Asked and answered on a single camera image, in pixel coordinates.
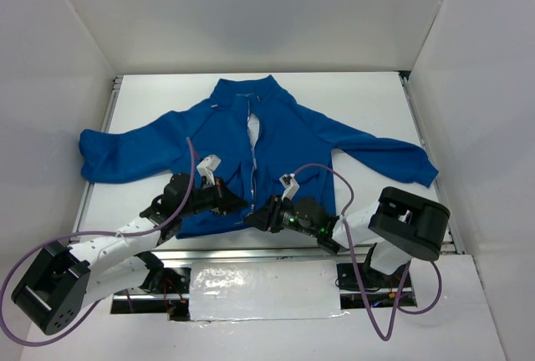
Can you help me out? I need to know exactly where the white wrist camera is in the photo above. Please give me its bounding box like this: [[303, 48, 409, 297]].
[[196, 155, 222, 186], [279, 173, 300, 201]]

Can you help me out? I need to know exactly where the blue zip jacket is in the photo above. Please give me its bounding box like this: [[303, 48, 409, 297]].
[[79, 76, 437, 238]]

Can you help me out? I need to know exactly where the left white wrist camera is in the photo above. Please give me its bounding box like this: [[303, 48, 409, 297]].
[[196, 155, 222, 186]]

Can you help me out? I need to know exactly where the aluminium table frame rail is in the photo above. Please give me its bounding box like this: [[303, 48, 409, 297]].
[[152, 247, 349, 263]]

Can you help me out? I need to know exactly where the white front panel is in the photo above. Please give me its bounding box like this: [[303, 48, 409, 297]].
[[189, 260, 342, 321]]

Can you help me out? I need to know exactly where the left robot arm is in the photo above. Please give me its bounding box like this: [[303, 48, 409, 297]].
[[11, 174, 247, 336]]

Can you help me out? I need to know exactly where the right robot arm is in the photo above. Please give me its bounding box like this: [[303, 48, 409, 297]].
[[246, 186, 451, 289]]

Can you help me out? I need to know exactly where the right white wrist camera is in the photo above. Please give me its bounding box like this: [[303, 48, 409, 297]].
[[279, 173, 300, 201]]

